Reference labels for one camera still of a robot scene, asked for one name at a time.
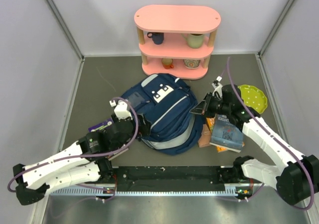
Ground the pink three-tier shelf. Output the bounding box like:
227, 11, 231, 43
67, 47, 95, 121
134, 4, 221, 80

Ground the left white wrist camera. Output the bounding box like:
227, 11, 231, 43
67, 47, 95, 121
109, 98, 132, 120

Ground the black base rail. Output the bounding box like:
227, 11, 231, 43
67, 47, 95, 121
84, 165, 252, 192

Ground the green polka dot plate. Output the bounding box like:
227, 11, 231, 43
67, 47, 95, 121
238, 85, 268, 114

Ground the navy blue backpack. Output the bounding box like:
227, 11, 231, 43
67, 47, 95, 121
121, 73, 204, 155

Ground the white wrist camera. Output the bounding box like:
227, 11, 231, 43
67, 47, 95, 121
109, 98, 132, 120
212, 76, 223, 99

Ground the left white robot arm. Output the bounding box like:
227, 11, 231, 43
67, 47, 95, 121
13, 114, 151, 206

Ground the patterned ceramic bowl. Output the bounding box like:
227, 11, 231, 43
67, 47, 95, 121
183, 59, 200, 69

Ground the dark blue 1984 book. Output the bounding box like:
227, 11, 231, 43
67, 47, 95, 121
210, 114, 244, 153

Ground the orange cup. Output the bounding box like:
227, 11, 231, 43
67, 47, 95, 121
161, 58, 174, 69

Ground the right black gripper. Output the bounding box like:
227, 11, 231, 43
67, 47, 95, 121
189, 92, 231, 118

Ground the pale green mug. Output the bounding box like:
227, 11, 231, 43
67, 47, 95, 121
181, 33, 205, 49

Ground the purple book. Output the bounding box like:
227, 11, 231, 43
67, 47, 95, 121
88, 118, 129, 161

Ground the orange treehouse book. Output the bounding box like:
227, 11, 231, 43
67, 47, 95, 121
206, 118, 230, 153

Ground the dark blue mug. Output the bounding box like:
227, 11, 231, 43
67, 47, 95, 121
147, 32, 164, 45

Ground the tan leather wallet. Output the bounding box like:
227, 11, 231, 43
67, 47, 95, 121
198, 124, 211, 148

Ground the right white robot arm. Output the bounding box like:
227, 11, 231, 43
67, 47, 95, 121
191, 81, 319, 206

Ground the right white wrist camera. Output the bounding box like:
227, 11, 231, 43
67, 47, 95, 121
212, 76, 223, 99

